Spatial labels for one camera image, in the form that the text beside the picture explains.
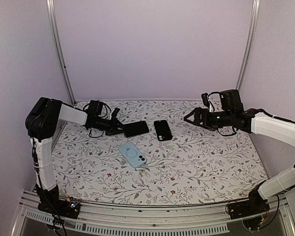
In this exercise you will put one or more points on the right aluminium frame post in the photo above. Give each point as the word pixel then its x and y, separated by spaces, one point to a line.
pixel 249 43

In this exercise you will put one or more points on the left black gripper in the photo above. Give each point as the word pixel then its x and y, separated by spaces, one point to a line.
pixel 113 129

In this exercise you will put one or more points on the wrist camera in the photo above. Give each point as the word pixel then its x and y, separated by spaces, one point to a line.
pixel 115 112
pixel 205 99

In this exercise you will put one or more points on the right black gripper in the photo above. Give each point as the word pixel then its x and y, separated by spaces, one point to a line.
pixel 198 111

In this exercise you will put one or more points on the light blue phone case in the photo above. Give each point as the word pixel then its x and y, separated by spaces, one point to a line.
pixel 132 155

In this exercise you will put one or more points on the front aluminium rail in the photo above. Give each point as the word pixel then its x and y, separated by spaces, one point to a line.
pixel 99 219

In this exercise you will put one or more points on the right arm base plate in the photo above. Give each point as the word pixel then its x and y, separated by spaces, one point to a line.
pixel 236 209

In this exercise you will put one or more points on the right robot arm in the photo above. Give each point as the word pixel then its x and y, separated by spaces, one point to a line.
pixel 256 121

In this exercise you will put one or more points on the floral patterned table mat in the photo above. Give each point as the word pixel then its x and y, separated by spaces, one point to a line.
pixel 196 166

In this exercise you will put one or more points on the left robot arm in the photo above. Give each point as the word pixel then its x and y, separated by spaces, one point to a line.
pixel 41 124

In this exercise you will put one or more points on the left aluminium frame post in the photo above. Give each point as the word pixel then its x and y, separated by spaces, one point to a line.
pixel 56 38

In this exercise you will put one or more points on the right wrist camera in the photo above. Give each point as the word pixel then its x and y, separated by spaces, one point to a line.
pixel 205 99

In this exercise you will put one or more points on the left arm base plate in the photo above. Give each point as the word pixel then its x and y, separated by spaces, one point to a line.
pixel 69 208

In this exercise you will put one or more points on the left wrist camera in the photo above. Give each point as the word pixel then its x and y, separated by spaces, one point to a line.
pixel 115 112

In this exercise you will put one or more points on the aluminium frame post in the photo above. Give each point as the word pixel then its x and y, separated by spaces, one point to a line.
pixel 56 38
pixel 249 43

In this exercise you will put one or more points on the black phone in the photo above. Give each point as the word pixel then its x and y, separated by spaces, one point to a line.
pixel 135 129

